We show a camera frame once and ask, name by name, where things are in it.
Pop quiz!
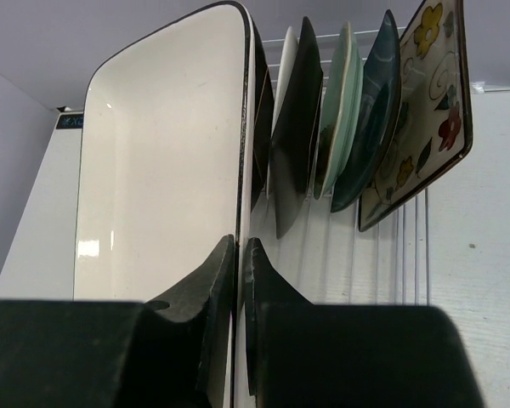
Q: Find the teal square plate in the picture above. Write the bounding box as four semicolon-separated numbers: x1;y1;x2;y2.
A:
331;9;401;213

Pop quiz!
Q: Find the black floral plate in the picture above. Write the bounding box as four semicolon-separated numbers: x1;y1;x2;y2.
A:
269;16;323;239
251;25;275;210

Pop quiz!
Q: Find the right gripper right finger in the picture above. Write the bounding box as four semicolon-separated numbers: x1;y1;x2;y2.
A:
244;238;484;407

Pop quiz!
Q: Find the cream square flower plate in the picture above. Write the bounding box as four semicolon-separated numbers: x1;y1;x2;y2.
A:
359;1;473;231

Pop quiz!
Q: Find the white rectangular plate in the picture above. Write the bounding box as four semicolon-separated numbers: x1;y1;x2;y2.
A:
73;1;256;407

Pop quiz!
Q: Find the white wire dish rack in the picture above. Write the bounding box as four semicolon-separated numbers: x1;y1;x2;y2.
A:
250;29;510;307

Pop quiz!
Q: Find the mint green round flower plate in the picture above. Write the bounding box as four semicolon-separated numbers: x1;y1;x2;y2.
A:
314;21;364;199

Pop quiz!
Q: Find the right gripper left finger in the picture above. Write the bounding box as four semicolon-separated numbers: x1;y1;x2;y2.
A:
0;235;235;407

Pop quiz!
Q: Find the round white green-rimmed plate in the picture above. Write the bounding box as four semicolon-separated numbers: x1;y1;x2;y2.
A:
265;25;301;201

